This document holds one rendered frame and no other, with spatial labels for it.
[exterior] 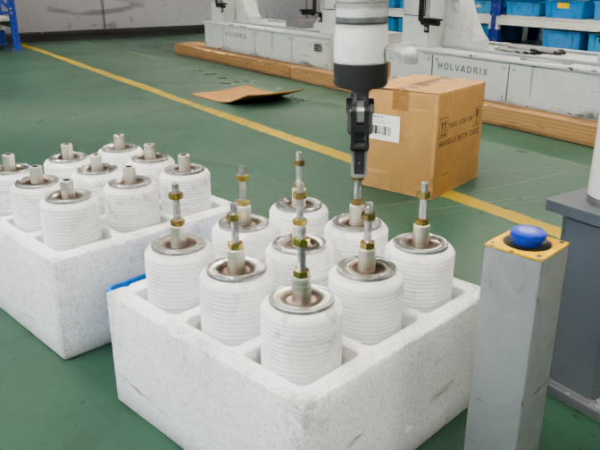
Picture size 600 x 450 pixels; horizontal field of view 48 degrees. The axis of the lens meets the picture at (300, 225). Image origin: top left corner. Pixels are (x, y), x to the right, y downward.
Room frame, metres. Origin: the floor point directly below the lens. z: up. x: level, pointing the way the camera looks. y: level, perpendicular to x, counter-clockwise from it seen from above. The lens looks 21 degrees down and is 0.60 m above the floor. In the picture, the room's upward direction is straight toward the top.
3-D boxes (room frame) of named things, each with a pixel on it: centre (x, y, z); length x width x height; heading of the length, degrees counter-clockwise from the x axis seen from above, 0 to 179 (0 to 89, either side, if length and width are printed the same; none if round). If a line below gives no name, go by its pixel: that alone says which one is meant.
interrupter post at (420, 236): (0.87, -0.17, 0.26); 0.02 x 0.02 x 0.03
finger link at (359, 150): (0.89, -0.08, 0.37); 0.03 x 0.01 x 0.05; 176
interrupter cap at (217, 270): (0.78, 0.08, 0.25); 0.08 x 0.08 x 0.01
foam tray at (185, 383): (0.86, 0.00, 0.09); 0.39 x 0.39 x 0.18; 46
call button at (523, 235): (0.71, -0.26, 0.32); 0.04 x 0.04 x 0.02
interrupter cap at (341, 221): (0.95, -0.08, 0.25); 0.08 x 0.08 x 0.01
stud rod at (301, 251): (0.70, 0.00, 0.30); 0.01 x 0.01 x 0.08
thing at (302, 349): (0.70, 0.00, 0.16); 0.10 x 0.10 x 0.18
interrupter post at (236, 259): (0.78, 0.08, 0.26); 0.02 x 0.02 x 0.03
